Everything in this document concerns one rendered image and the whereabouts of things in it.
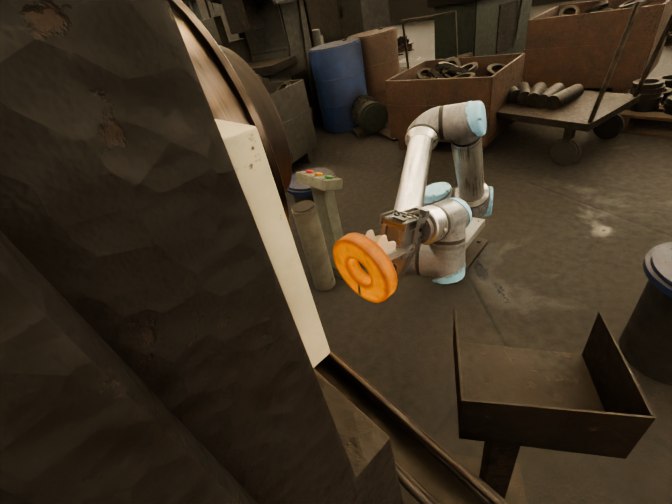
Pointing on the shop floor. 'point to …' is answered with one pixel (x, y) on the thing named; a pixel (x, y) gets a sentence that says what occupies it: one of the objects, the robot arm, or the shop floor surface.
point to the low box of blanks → (453, 90)
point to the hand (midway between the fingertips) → (362, 260)
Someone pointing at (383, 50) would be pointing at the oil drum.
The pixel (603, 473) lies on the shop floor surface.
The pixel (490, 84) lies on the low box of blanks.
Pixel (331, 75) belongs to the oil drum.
